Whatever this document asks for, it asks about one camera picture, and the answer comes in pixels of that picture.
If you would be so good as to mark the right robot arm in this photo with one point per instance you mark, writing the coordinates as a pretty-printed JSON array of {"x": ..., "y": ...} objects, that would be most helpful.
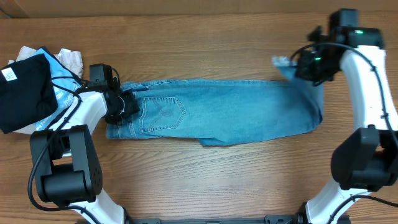
[{"x": 367, "y": 160}]

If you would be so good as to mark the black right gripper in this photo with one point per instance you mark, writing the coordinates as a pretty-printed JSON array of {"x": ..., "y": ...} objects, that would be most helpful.
[{"x": 301, "y": 72}]

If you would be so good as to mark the black folded shirt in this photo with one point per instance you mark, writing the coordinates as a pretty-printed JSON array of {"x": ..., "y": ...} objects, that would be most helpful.
[{"x": 27, "y": 94}]

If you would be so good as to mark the light blue printed shirt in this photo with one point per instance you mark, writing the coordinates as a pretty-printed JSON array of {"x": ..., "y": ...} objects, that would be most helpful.
[{"x": 62, "y": 84}]

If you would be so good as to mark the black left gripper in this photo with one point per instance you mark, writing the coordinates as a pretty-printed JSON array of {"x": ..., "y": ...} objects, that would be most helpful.
[{"x": 132, "y": 107}]

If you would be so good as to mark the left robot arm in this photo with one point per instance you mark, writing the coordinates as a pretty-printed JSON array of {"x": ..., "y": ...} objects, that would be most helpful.
[{"x": 66, "y": 173}]

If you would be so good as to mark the light blue denim jeans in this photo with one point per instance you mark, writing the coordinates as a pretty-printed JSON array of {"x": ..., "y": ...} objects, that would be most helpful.
[{"x": 223, "y": 112}]

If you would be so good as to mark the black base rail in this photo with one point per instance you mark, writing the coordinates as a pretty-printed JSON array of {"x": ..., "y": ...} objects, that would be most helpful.
[{"x": 269, "y": 219}]

